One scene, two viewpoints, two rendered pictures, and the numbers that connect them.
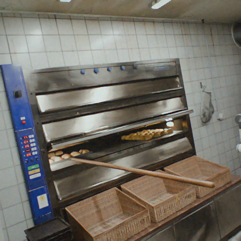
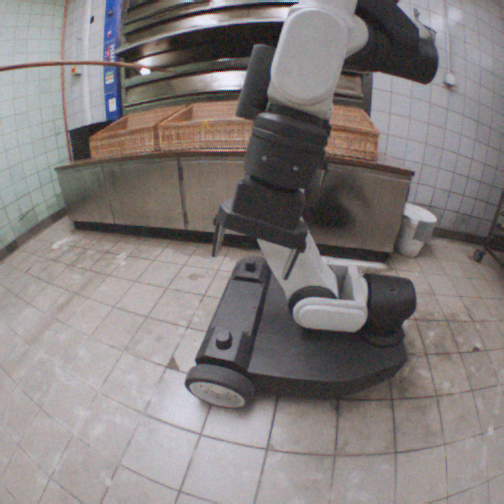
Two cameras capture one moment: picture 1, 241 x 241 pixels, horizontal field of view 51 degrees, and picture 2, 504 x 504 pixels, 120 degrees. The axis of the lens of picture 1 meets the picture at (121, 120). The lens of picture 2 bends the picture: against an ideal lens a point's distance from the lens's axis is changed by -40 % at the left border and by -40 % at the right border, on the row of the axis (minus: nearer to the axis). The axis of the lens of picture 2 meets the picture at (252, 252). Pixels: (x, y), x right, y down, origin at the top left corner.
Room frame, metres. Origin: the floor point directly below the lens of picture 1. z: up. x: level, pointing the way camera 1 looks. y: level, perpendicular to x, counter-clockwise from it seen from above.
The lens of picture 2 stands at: (1.59, -1.45, 0.75)
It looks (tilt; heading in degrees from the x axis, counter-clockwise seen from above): 33 degrees down; 46
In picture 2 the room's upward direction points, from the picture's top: straight up
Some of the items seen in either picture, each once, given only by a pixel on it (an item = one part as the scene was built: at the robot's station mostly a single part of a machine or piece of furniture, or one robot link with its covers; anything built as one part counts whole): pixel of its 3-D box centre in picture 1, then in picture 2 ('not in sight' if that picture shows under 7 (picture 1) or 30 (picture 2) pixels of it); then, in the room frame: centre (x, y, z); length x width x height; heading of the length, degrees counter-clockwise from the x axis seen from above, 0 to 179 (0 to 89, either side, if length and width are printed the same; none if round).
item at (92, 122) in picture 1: (125, 115); (228, 15); (2.71, -0.06, 1.54); 1.79 x 0.11 x 0.19; 124
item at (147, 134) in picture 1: (146, 134); not in sight; (3.40, -0.30, 1.21); 0.61 x 0.48 x 0.06; 34
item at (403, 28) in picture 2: not in sight; (370, 35); (2.12, -1.25, 0.97); 0.28 x 0.13 x 0.18; 124
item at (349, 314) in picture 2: not in sight; (329, 295); (2.11, -1.24, 0.28); 0.21 x 0.20 x 0.13; 124
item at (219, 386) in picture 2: not in sight; (219, 388); (1.74, -1.16, 0.10); 0.20 x 0.05 x 0.20; 124
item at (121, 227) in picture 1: (107, 216); (138, 129); (2.17, 0.28, 0.72); 0.56 x 0.49 x 0.28; 125
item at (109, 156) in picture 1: (131, 149); (229, 62); (2.73, -0.04, 1.16); 1.80 x 0.06 x 0.04; 124
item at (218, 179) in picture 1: (197, 174); (322, 124); (2.84, -0.73, 0.72); 0.56 x 0.49 x 0.28; 124
